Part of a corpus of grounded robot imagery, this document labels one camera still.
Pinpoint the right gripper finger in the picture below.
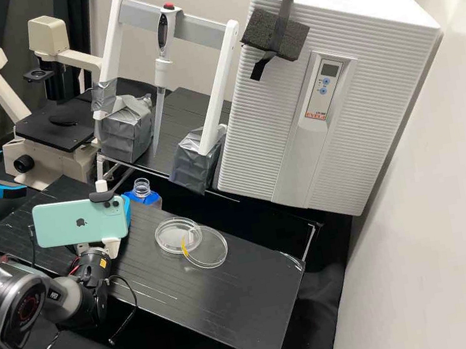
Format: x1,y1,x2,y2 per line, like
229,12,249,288
122,194,136,230

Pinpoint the blue bottle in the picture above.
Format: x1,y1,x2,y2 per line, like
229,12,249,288
120,174,164,216

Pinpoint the petri dish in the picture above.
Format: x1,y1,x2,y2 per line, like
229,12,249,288
152,212,206,258

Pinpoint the cream microscope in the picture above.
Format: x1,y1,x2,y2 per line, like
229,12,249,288
0,8,125,199

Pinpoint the grey taped block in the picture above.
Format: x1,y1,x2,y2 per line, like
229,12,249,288
88,74,163,169
162,123,237,199

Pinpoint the petri dish lid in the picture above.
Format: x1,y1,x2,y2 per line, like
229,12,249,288
177,222,232,274

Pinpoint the black platform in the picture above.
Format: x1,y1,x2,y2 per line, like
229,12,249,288
83,60,250,226
0,152,322,349

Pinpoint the incubator door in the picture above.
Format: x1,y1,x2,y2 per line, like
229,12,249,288
181,0,466,240

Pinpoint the pipette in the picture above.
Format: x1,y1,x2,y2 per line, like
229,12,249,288
128,2,206,158

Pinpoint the white pipette stand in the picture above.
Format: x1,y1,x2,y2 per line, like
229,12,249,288
72,0,261,172

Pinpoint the right wrist camera phone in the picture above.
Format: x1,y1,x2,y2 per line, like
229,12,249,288
28,175,136,271

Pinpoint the black cable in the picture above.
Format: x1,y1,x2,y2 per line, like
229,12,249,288
98,271,145,345

